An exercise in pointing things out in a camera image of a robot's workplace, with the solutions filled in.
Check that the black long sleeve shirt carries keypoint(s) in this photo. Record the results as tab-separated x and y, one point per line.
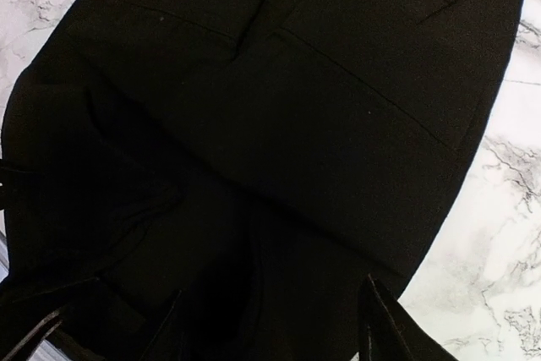
262	156

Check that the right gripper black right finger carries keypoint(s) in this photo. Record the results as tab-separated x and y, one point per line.
386	331

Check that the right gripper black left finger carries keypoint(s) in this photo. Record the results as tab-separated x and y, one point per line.
161	338

